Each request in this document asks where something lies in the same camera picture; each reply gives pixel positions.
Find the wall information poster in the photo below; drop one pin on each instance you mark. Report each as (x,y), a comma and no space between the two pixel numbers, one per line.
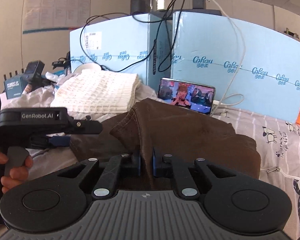
(54,15)

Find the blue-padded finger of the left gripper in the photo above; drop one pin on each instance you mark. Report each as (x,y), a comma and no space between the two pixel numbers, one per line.
(59,141)

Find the dark blue product box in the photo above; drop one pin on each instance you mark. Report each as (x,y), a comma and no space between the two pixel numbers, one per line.
(15,86)

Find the black camera device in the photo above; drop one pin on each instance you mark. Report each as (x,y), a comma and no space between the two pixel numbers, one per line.
(33,76)

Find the smartphone showing video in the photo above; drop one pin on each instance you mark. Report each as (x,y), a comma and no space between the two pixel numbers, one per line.
(189,95)

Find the brown leather jacket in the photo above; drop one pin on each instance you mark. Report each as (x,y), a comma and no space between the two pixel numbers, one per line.
(166,129)

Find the white waffle blanket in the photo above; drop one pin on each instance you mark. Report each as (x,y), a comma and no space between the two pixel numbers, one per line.
(97,91)

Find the light blue foam board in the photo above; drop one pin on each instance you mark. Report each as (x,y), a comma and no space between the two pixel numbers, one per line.
(137,44)
(250,66)

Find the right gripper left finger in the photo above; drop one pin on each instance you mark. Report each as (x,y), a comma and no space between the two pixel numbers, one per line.
(119,168)

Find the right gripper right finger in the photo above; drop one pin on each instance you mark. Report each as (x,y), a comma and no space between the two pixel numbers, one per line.
(177,171)

